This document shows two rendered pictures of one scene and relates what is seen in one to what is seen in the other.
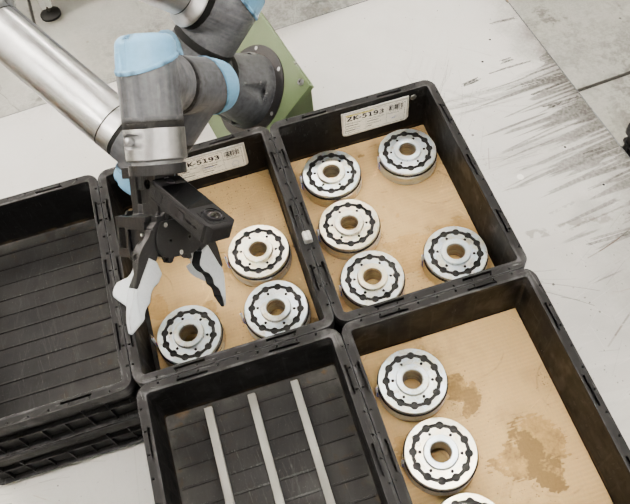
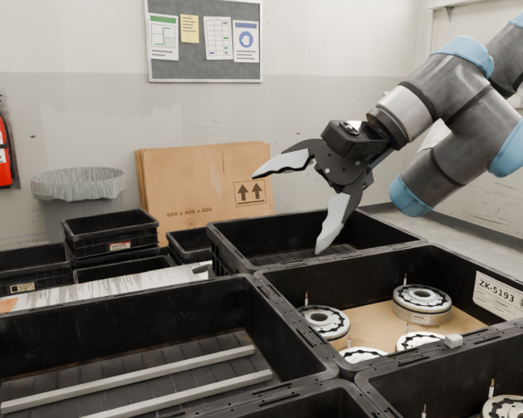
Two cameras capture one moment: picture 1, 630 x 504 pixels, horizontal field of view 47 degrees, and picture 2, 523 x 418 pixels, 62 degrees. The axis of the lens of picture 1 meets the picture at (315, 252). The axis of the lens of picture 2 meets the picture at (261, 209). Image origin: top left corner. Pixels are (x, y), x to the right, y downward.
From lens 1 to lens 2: 80 cm
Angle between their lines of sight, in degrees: 70
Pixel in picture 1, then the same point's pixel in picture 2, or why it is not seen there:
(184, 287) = (370, 326)
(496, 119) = not seen: outside the picture
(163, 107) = (422, 78)
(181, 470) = (197, 343)
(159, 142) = (394, 95)
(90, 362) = not seen: hidden behind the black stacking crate
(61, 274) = not seen: hidden behind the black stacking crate
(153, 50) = (457, 43)
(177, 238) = (334, 160)
